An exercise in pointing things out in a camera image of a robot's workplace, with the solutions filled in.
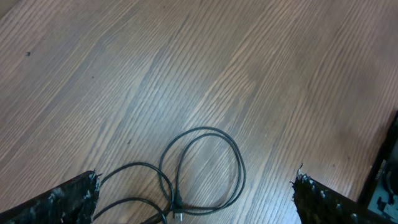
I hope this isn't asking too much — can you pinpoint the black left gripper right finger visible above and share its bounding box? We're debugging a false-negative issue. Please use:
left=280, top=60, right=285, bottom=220
left=293, top=170, right=392, bottom=224

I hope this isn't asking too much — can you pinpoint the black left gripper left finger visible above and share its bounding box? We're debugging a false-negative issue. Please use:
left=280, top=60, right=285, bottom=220
left=1, top=170, right=100, bottom=224

